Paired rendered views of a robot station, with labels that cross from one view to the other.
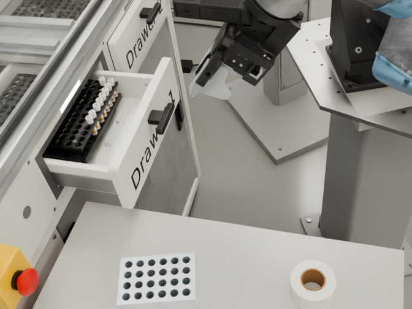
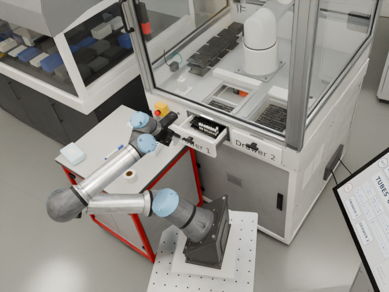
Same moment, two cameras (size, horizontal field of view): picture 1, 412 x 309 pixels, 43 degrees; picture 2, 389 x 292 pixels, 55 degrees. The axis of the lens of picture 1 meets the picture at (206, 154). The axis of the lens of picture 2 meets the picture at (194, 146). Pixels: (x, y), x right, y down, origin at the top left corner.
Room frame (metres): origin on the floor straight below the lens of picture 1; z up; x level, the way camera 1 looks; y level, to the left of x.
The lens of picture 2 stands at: (1.24, -1.25, 2.28)
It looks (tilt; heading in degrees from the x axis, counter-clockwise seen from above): 45 degrees down; 112
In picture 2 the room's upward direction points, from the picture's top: 10 degrees counter-clockwise
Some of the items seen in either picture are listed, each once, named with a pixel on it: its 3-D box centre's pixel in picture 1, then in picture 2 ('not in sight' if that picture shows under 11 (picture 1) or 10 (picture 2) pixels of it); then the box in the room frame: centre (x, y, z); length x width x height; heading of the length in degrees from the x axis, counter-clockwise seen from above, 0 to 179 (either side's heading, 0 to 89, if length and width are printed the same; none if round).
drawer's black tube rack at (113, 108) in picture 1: (52, 119); (214, 119); (0.76, 0.28, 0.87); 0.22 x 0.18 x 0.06; 68
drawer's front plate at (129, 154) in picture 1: (148, 129); (193, 140); (0.68, 0.10, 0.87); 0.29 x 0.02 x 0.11; 158
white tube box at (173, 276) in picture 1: (158, 283); (153, 145); (0.42, 0.11, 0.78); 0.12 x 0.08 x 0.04; 85
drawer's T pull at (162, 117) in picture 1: (159, 118); (189, 139); (0.67, 0.07, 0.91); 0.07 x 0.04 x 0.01; 158
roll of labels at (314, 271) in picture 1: (312, 286); (129, 175); (0.37, -0.13, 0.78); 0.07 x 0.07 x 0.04
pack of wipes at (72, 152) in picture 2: not in sight; (73, 153); (-0.04, -0.03, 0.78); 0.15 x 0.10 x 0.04; 148
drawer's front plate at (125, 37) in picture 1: (140, 24); (255, 146); (1.02, 0.10, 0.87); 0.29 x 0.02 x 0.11; 158
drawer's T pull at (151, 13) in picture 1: (148, 13); (253, 145); (1.02, 0.07, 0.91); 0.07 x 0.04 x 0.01; 158
